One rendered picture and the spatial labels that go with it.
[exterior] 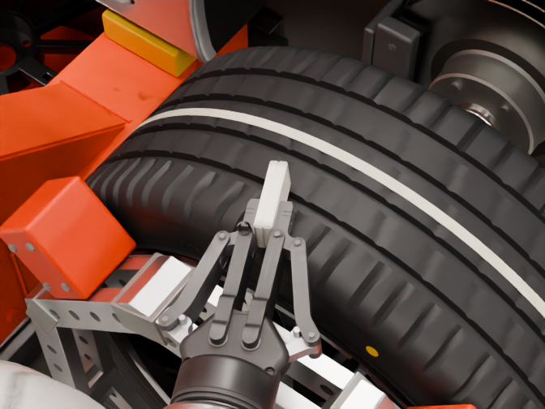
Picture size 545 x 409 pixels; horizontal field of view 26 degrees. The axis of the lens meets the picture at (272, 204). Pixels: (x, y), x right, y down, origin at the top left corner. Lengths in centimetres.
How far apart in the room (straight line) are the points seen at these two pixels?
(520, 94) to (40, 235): 63
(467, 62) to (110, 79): 55
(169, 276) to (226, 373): 20
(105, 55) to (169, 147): 68
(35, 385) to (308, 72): 53
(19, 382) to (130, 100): 109
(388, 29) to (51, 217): 57
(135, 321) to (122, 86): 75
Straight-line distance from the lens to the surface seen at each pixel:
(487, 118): 145
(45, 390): 66
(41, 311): 120
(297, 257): 93
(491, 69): 144
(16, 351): 199
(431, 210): 100
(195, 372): 86
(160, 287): 102
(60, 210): 108
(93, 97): 172
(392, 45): 149
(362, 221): 99
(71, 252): 108
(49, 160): 157
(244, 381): 85
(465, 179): 103
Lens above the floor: 201
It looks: 56 degrees down
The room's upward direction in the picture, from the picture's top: straight up
